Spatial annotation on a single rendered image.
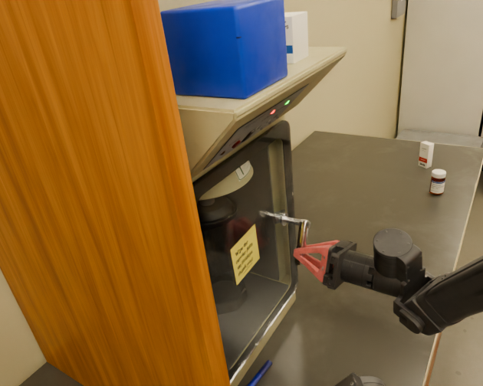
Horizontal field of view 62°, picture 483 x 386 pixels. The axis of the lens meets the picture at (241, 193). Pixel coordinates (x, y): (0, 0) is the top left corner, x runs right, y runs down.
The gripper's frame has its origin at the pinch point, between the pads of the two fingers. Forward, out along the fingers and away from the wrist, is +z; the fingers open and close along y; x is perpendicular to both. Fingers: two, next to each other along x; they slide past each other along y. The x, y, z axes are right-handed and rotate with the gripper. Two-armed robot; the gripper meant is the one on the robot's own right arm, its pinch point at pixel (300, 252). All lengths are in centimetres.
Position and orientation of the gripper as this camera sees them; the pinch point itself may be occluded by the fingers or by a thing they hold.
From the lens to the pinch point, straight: 79.0
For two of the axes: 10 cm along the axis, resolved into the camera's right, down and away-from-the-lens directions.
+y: -5.3, 1.1, -8.4
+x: -1.0, 9.8, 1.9
